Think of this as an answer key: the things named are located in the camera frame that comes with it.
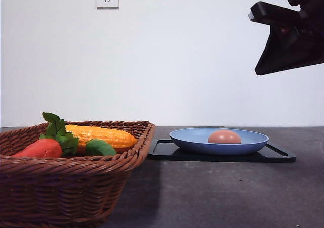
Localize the orange toy corn cob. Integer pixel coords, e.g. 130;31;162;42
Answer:
65;125;138;154

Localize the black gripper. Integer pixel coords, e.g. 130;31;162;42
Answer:
248;0;324;76

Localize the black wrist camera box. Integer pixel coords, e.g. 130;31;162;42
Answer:
248;1;308;29

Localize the blue round plate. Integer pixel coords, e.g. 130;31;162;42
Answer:
169;128;269;155

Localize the green toy chili pepper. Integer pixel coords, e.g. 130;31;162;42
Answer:
85;139;116;156

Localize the brown wicker basket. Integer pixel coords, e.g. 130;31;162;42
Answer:
0;121;156;228

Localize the brown egg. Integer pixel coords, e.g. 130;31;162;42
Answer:
208;130;242;144

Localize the black rectangular tray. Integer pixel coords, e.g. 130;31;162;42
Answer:
148;140;296;162

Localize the red toy carrot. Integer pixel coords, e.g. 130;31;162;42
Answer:
12;112;79;158

